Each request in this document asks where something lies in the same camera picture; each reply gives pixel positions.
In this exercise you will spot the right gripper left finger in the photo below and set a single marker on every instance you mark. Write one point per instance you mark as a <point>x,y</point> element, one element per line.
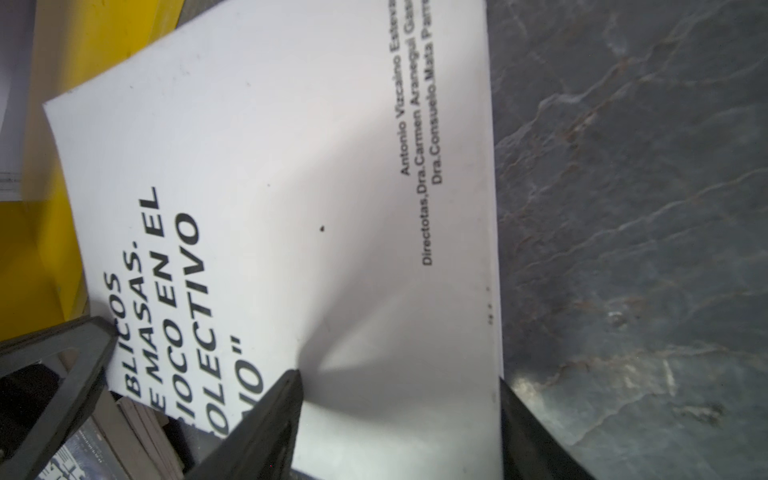
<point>263,444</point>

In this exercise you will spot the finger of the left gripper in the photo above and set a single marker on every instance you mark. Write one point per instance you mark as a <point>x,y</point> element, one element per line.
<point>51,380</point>

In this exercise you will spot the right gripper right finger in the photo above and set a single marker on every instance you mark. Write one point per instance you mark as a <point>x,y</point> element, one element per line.
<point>529,451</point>

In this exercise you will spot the dark wolf cover book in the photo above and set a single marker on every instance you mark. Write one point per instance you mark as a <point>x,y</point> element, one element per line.
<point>122,439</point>

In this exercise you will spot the yellow shelf with pink and blue boards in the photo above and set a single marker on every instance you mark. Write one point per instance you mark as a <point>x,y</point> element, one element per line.
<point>47,49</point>

